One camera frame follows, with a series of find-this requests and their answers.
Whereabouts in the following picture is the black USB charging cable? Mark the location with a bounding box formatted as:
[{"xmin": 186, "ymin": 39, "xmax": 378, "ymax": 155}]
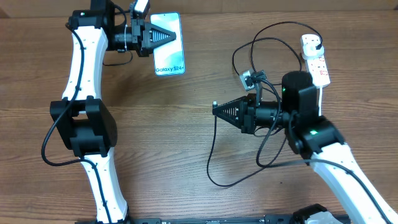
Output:
[{"xmin": 206, "ymin": 21, "xmax": 323, "ymax": 188}]

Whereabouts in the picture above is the white power strip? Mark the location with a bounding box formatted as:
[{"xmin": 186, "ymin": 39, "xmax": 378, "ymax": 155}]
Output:
[{"xmin": 300, "ymin": 34, "xmax": 331, "ymax": 88}]

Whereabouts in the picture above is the white charger plug adapter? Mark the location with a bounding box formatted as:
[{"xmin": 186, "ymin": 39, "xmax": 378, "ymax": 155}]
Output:
[{"xmin": 302, "ymin": 43, "xmax": 325, "ymax": 60}]

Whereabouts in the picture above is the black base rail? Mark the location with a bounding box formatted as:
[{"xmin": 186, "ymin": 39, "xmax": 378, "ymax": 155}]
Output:
[{"xmin": 74, "ymin": 203, "xmax": 352, "ymax": 224}]

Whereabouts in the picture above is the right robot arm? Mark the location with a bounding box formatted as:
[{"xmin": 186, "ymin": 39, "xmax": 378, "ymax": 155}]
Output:
[{"xmin": 212, "ymin": 71, "xmax": 397, "ymax": 223}]

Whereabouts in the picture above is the Samsung Galaxy smartphone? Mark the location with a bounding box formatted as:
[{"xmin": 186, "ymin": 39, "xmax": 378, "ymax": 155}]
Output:
[{"xmin": 150, "ymin": 12, "xmax": 185, "ymax": 76}]

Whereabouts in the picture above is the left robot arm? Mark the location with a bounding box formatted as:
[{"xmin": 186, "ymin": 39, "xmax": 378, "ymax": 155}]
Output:
[{"xmin": 41, "ymin": 0, "xmax": 177, "ymax": 223}]

